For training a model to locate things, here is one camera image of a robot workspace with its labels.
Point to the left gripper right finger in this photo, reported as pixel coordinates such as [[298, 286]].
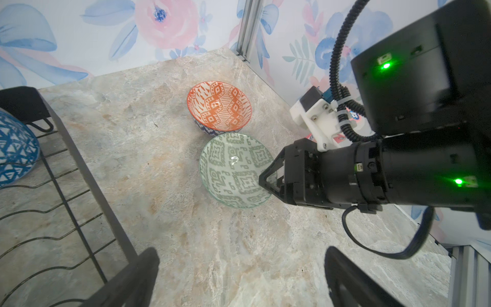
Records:
[[349, 286]]

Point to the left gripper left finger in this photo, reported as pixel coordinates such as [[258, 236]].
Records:
[[132, 286]]

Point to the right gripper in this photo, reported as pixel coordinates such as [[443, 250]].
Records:
[[336, 179]]

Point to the green patterned bowl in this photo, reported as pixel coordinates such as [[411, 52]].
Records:
[[230, 165]]

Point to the black wire dish rack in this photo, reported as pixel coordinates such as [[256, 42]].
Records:
[[57, 247]]

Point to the red patterned bowl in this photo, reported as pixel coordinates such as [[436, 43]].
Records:
[[218, 107]]

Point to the blue triangle pattern bowl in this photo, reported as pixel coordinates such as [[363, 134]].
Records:
[[20, 149]]

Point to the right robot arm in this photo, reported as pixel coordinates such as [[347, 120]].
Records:
[[406, 118]]

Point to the pink yogurt cup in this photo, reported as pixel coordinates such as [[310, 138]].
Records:
[[330, 130]]

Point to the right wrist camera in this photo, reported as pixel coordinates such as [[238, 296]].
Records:
[[316, 111]]

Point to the aluminium front rail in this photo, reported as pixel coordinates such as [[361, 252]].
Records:
[[470, 277]]

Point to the aluminium corner post right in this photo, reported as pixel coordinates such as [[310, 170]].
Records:
[[252, 12]]

